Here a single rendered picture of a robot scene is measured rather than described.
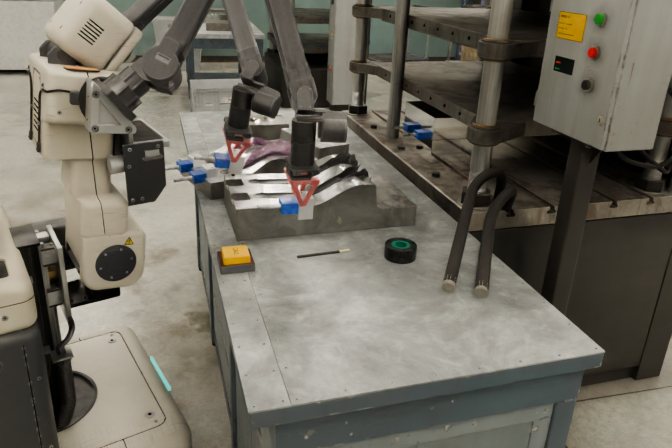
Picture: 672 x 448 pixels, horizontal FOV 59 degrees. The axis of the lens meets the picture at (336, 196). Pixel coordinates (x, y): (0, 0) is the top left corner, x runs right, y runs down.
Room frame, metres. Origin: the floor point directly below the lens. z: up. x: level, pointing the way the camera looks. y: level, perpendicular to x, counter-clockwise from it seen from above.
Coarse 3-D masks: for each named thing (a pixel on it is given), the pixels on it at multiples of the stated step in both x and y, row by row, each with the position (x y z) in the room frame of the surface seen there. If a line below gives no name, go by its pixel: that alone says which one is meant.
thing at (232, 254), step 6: (228, 246) 1.28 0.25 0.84; (234, 246) 1.29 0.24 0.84; (240, 246) 1.29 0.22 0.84; (246, 246) 1.29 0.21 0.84; (222, 252) 1.26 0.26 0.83; (228, 252) 1.25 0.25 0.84; (234, 252) 1.25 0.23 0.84; (240, 252) 1.26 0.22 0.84; (246, 252) 1.26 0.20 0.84; (228, 258) 1.23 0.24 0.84; (234, 258) 1.23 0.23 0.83; (240, 258) 1.24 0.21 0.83; (246, 258) 1.24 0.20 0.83; (228, 264) 1.23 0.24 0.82
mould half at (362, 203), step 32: (320, 160) 1.71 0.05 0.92; (224, 192) 1.62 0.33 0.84; (256, 192) 1.51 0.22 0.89; (320, 192) 1.52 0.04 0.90; (352, 192) 1.48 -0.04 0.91; (384, 192) 1.63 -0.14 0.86; (256, 224) 1.40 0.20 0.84; (288, 224) 1.43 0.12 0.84; (320, 224) 1.45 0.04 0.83; (352, 224) 1.48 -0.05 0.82; (384, 224) 1.51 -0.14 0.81
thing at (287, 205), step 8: (304, 192) 1.35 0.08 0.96; (280, 200) 1.32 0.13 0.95; (288, 200) 1.32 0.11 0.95; (296, 200) 1.33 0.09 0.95; (312, 200) 1.32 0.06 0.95; (264, 208) 1.30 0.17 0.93; (272, 208) 1.31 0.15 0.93; (280, 208) 1.31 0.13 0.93; (288, 208) 1.30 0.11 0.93; (296, 208) 1.31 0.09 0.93; (304, 208) 1.31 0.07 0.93; (312, 208) 1.32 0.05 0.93; (296, 216) 1.32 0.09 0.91; (304, 216) 1.31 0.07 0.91; (312, 216) 1.32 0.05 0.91
